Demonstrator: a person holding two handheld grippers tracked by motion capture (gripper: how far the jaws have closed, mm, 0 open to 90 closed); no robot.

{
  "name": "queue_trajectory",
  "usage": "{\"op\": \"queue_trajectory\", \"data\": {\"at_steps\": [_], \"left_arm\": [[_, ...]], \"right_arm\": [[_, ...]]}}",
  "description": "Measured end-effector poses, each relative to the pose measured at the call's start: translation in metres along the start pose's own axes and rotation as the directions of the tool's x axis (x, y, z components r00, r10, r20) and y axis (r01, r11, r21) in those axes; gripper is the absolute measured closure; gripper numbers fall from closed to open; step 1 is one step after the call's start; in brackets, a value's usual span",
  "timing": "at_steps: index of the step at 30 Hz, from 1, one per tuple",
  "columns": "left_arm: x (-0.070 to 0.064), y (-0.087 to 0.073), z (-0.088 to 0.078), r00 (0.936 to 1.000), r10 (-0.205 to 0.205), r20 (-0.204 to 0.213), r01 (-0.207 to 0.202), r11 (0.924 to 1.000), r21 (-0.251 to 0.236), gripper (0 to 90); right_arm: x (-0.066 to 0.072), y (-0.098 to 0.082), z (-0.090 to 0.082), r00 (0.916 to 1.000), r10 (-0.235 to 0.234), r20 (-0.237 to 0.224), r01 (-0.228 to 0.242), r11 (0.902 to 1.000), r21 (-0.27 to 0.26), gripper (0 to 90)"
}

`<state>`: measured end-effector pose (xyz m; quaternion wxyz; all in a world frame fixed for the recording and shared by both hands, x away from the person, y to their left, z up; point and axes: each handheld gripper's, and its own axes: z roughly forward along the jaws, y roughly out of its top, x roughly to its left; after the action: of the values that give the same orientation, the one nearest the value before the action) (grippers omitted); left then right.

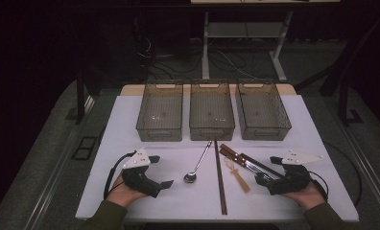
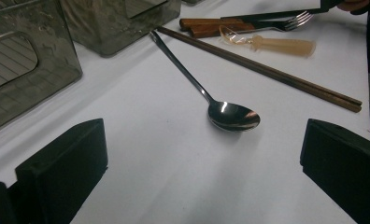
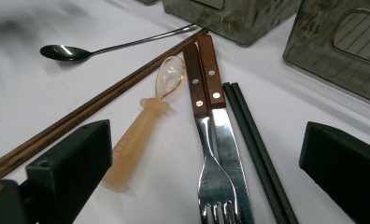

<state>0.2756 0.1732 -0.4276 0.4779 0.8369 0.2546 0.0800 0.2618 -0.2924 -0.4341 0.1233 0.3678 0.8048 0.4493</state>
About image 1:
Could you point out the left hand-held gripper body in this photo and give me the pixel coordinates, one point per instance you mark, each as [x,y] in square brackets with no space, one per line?
[140,180]

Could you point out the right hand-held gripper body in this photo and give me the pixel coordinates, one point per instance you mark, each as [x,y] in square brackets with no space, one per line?
[293,183]

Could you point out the small light wooden spoon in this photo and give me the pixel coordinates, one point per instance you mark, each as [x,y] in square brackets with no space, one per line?
[241,182]

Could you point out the metal spoon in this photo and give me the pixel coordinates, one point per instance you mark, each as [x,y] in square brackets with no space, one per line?
[190,177]

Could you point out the clear grey plastic bin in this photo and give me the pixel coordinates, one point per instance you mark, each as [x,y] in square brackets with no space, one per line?
[261,111]
[211,111]
[161,111]

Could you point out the person's right hand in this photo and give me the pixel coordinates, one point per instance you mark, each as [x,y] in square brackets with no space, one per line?
[309,198]

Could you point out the person's left hand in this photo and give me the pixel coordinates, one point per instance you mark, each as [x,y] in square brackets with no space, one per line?
[122,195]

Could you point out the black metal stand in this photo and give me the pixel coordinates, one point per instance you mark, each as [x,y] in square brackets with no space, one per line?
[80,99]
[344,102]

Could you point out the white-legged desk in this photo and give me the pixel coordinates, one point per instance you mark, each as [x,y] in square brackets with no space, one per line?
[205,48]

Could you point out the metal floor rail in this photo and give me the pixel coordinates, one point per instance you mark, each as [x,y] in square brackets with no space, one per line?
[55,172]
[367,166]

